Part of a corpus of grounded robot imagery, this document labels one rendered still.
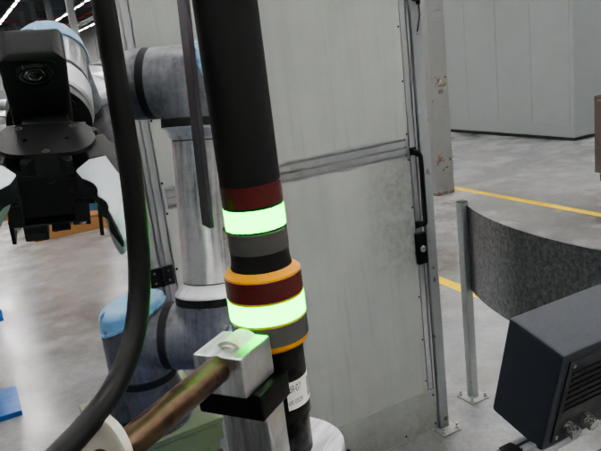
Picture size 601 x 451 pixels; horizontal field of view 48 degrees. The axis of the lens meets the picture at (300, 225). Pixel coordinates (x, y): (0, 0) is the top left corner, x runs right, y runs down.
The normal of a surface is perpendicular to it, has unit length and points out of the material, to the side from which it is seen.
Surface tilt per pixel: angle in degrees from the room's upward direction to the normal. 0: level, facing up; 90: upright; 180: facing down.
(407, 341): 90
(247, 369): 90
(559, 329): 15
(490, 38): 90
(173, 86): 89
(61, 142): 25
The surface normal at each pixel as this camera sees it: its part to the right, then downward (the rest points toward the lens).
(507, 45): -0.88, 0.22
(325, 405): 0.47, 0.16
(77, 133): 0.09, -0.80
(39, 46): 0.25, -0.37
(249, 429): -0.44, 0.28
